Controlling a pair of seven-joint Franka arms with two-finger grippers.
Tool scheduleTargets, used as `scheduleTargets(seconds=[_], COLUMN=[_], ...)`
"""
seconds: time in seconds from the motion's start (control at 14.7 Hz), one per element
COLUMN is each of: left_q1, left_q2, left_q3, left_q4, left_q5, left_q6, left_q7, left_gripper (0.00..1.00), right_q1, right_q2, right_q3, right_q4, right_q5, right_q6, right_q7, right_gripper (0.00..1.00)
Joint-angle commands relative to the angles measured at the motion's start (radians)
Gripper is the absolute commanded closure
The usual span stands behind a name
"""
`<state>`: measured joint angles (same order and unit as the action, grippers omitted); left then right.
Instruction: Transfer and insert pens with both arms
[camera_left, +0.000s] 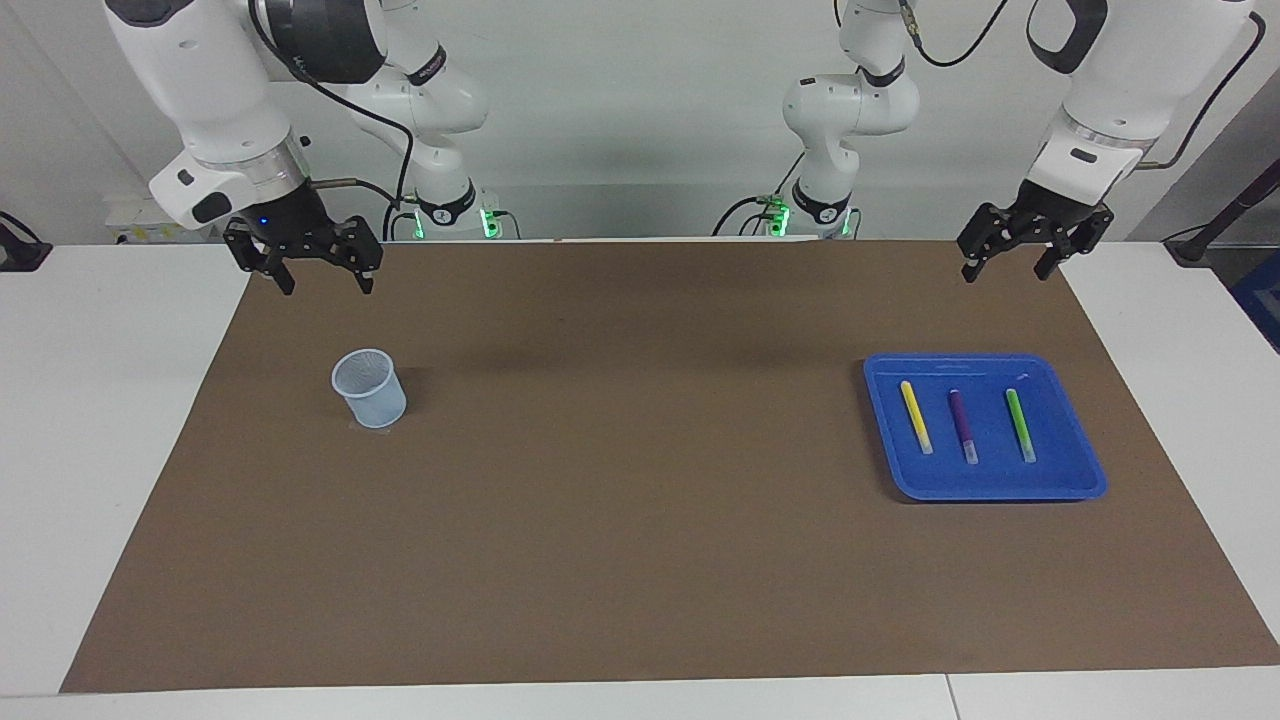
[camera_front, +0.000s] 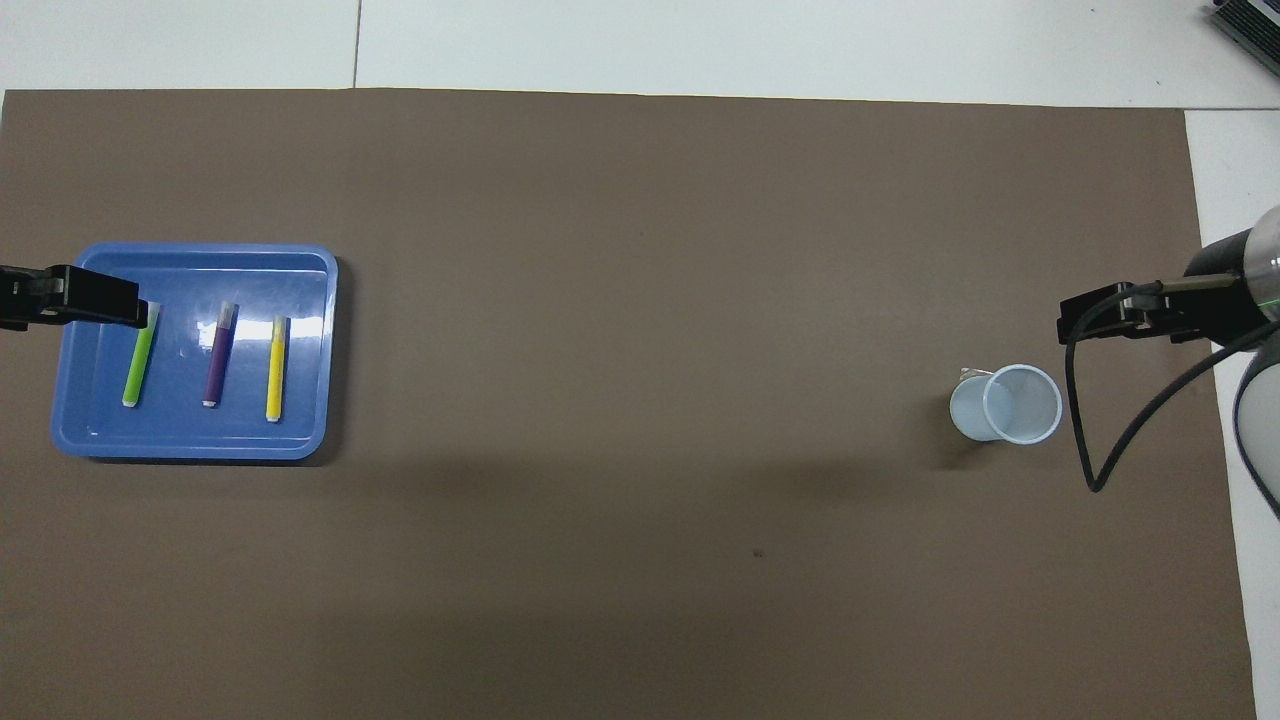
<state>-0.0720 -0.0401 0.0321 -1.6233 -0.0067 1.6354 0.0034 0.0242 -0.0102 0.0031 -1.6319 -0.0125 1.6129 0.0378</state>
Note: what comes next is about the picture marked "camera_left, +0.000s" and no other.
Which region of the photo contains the green pen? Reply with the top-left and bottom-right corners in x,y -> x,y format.
1005,388 -> 1038,464

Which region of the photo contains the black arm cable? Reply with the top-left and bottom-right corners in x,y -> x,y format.
248,0 -> 416,216
895,0 -> 1266,171

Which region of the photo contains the yellow pen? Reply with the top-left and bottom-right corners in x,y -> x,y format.
900,380 -> 934,456

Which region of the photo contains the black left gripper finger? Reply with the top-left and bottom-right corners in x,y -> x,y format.
956,203 -> 1014,284
1034,203 -> 1115,282

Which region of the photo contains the translucent plastic cup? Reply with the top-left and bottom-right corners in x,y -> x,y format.
331,348 -> 408,430

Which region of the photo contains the black stand pole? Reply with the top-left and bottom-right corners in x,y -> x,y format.
1165,160 -> 1280,266

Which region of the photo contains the brown table mat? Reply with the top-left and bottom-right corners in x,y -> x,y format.
60,238 -> 1280,694

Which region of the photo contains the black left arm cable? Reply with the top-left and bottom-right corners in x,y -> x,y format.
895,0 -> 1266,171

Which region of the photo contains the black base cable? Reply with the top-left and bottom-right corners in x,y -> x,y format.
712,150 -> 807,239
383,193 -> 426,241

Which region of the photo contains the purple pen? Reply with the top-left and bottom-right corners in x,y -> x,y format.
948,389 -> 980,466

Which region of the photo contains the blue plastic tray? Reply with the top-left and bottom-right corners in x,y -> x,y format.
863,353 -> 1109,502

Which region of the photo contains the black table clamp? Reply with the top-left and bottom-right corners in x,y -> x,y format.
0,212 -> 53,273

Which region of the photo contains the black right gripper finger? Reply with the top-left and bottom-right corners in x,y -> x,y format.
335,215 -> 384,295
224,220 -> 297,296

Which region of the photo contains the blue box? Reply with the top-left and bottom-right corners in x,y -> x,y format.
1230,250 -> 1280,351

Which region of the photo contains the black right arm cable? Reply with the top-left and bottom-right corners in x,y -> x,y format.
248,0 -> 416,216

